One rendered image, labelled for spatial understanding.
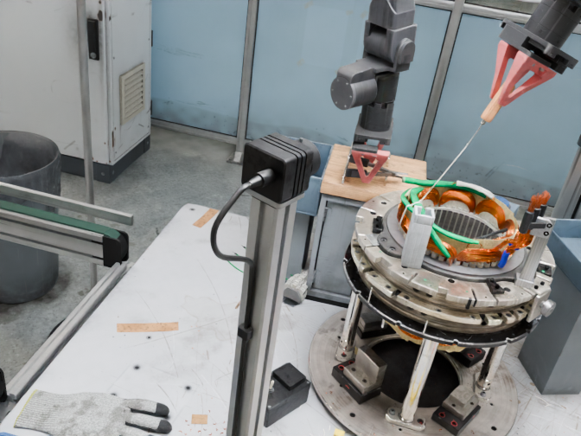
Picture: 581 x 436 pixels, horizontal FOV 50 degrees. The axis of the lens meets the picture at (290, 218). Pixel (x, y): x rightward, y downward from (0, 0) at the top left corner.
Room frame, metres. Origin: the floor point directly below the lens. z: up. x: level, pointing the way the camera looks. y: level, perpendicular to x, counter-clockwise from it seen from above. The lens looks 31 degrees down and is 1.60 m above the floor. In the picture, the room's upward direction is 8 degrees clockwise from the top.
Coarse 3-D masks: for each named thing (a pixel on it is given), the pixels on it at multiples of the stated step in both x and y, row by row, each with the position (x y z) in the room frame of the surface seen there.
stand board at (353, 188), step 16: (336, 144) 1.23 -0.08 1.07; (336, 160) 1.15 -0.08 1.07; (400, 160) 1.20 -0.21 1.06; (416, 160) 1.21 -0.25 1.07; (336, 176) 1.08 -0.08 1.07; (384, 176) 1.11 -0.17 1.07; (416, 176) 1.13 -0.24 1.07; (336, 192) 1.04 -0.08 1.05; (352, 192) 1.04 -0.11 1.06; (368, 192) 1.03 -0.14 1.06; (384, 192) 1.04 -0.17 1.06
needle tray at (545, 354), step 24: (552, 240) 0.97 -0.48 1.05; (576, 240) 1.03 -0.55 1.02; (576, 264) 0.90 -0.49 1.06; (552, 288) 0.95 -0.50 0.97; (576, 288) 0.89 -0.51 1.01; (552, 312) 0.92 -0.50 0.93; (576, 312) 0.87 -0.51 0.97; (528, 336) 0.96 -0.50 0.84; (552, 336) 0.90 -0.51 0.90; (576, 336) 0.87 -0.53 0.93; (528, 360) 0.93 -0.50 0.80; (552, 360) 0.87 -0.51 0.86; (576, 360) 0.87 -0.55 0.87; (552, 384) 0.87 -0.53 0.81; (576, 384) 0.88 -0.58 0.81
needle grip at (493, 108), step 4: (500, 88) 0.86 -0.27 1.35; (512, 88) 0.85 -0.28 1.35; (500, 92) 0.85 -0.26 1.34; (512, 92) 0.86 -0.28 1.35; (496, 96) 0.85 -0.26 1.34; (492, 100) 0.85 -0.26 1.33; (496, 100) 0.85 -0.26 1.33; (488, 104) 0.86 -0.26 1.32; (492, 104) 0.85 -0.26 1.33; (496, 104) 0.85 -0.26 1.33; (488, 108) 0.85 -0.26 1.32; (492, 108) 0.85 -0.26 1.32; (496, 108) 0.85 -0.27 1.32; (500, 108) 0.85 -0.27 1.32; (484, 112) 0.85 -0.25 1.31; (488, 112) 0.85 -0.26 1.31; (492, 112) 0.85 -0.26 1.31; (496, 112) 0.85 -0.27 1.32; (484, 116) 0.85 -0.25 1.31; (488, 116) 0.85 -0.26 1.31; (492, 116) 0.85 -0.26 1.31; (488, 120) 0.84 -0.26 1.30
